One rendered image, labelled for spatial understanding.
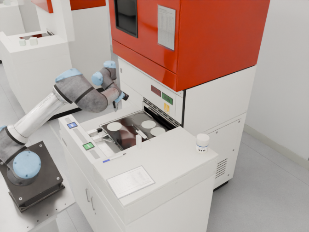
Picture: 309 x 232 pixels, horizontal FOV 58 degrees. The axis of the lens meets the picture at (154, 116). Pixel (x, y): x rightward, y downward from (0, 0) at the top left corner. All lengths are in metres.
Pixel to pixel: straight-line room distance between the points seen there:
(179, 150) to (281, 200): 1.46
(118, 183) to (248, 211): 1.51
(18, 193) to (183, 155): 0.88
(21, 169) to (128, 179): 0.50
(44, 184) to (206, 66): 1.14
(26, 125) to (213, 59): 1.11
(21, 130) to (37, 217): 0.47
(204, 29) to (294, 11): 1.38
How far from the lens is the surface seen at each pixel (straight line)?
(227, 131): 2.27
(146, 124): 1.95
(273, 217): 2.71
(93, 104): 1.31
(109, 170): 1.52
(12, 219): 1.64
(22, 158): 1.39
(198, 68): 1.71
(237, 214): 2.63
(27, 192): 1.61
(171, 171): 1.50
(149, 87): 2.01
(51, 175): 1.63
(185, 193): 1.62
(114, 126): 1.94
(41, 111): 1.36
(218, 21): 1.71
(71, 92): 1.32
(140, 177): 1.46
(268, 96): 3.20
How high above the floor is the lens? 2.01
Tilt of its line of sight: 33 degrees down
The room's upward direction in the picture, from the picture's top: straight up
